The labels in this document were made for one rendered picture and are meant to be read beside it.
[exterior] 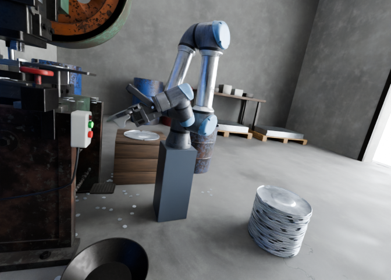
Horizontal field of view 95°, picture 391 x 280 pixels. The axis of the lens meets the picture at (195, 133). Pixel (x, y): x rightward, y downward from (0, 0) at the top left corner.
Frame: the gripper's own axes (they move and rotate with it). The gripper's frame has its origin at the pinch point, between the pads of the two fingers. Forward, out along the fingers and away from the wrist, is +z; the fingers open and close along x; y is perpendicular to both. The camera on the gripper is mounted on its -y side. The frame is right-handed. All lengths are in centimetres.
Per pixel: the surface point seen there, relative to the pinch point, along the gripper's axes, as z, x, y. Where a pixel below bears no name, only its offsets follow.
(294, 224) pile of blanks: -57, -18, 80
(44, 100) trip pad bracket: 11.0, -12.0, -13.1
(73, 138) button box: 13.9, -3.7, 1.6
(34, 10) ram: 9, 19, -48
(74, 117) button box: 9.6, -3.7, -5.1
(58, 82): 16.2, 19.3, -21.0
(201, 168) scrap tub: -34, 77, 84
